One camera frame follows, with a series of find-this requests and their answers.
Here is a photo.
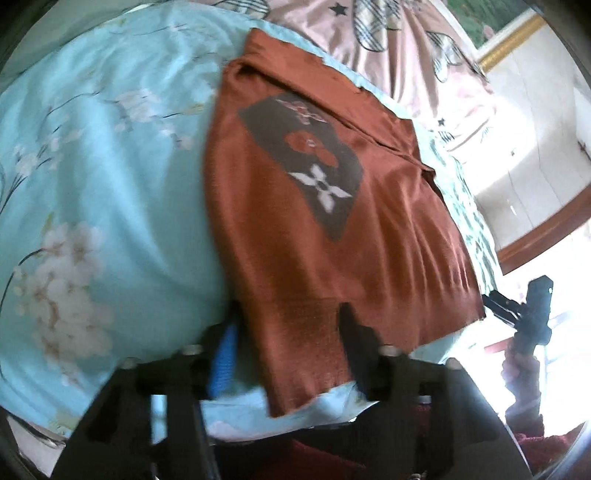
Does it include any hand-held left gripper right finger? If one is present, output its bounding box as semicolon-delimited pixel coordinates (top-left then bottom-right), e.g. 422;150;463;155
340;312;464;480

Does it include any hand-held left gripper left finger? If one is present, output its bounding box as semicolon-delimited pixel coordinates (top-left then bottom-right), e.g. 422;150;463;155
123;318;241;480

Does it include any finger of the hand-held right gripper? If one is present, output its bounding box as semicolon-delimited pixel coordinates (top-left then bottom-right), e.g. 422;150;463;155
482;291;523;326

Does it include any rust brown printed shirt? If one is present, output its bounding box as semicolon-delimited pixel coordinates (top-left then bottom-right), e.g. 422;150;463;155
203;28;486;418

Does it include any person's right hand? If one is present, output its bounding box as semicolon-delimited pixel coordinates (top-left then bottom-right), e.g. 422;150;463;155
502;340;542;408

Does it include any brown wooden trim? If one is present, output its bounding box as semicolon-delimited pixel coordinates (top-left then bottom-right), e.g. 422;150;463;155
497;213;591;277

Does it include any light blue floral bedsheet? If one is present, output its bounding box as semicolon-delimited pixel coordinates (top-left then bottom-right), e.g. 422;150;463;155
0;4;505;440

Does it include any gold framed wall picture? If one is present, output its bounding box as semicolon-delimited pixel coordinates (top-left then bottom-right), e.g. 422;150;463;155
462;0;555;75

